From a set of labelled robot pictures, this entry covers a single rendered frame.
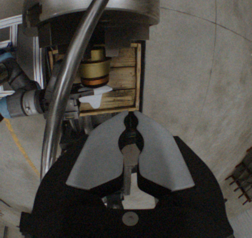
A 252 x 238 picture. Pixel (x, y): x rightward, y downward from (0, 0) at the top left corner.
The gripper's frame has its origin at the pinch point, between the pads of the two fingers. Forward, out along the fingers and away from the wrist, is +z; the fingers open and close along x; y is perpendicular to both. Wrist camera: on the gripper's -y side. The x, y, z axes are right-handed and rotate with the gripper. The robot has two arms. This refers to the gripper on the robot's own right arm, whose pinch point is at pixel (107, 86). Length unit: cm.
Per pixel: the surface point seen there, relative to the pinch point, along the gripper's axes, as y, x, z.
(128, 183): 92, -21, 11
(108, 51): -9.7, 2.7, 0.5
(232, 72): 14, -107, 217
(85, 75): -4.5, 3.7, -5.2
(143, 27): -15.4, 3.1, 8.9
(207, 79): 31, -107, 152
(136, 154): 41.4, -10.5, 12.7
